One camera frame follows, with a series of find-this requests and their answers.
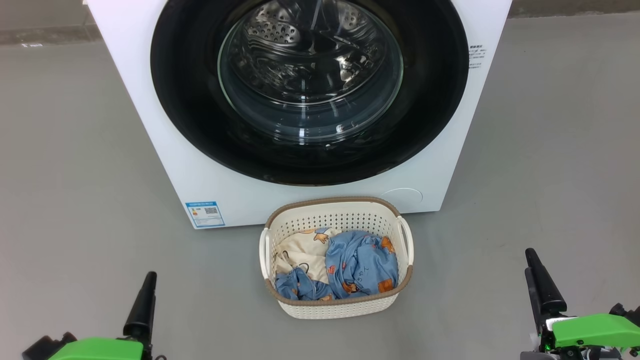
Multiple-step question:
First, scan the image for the white front-load washing machine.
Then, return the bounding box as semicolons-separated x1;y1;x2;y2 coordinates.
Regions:
86;0;514;230

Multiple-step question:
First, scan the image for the black round glass washer door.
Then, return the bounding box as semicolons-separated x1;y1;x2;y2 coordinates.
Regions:
150;0;470;187

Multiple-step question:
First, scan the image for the cream perforated laundry basket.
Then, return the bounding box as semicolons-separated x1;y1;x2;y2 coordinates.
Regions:
259;196;415;320

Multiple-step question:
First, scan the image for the cream and blue cartoon garment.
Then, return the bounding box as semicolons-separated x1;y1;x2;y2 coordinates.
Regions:
274;227;341;302

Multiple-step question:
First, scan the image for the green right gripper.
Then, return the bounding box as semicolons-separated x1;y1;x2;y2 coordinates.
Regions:
520;248;640;360

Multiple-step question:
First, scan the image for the blue energy label sticker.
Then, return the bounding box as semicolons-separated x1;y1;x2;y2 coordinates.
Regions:
185;201;226;229

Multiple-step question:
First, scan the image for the blue cartoon print garment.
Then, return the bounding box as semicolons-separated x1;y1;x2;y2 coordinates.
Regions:
325;230;399;299

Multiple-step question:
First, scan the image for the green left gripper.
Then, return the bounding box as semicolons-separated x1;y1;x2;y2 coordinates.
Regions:
47;271;158;360

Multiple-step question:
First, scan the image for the round white filter cover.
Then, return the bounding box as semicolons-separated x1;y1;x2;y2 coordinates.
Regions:
380;188;424;206

